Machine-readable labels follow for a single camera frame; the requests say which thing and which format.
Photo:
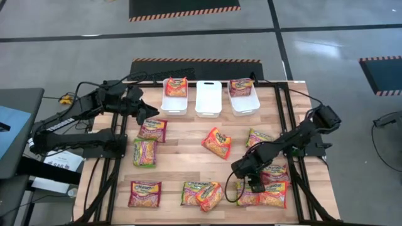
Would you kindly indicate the red roast beef ramen pack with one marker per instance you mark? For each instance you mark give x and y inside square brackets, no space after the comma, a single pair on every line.
[153,129]
[144,194]
[241,88]
[278,172]

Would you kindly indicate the black metal table frame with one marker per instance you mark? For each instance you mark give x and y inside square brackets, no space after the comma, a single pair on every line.
[201,85]

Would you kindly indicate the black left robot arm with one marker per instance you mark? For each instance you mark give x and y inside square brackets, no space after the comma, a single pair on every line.
[97,138]

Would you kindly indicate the clear tape roll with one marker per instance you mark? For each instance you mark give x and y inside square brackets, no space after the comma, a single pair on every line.
[72,192]

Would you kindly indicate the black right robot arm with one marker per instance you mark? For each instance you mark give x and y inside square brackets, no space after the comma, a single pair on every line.
[295,135]

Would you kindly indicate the lime chili shrimp ramen pack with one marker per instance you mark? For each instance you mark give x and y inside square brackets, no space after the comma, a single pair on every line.
[243,196]
[144,153]
[188,193]
[256,136]

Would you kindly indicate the blue sheet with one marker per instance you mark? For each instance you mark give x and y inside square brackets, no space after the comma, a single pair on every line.
[15,138]

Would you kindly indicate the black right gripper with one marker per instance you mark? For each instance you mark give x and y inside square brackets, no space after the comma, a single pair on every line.
[248,168]

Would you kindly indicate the yellow power plug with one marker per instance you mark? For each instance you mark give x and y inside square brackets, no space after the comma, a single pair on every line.
[66,100]

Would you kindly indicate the orange chicken ramen pack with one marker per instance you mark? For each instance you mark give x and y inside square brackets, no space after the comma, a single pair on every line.
[274,194]
[176,88]
[217,142]
[209,197]

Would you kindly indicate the small black object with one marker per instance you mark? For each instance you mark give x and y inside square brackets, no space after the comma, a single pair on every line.
[3,127]

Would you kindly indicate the black desk beam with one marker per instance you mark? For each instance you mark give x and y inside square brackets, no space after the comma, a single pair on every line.
[47,169]

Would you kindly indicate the grey side desk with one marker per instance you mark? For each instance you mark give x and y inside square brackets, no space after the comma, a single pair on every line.
[22,100]

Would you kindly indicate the white plastic bin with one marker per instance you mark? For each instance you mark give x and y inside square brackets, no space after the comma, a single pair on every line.
[245,105]
[174,105]
[208,99]

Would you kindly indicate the white printed box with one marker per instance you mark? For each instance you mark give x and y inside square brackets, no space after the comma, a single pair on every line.
[63,160]

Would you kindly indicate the white paper sheet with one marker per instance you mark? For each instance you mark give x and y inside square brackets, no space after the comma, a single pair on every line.
[47,185]

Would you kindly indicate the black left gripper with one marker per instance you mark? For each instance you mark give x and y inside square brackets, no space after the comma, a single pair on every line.
[133,105]

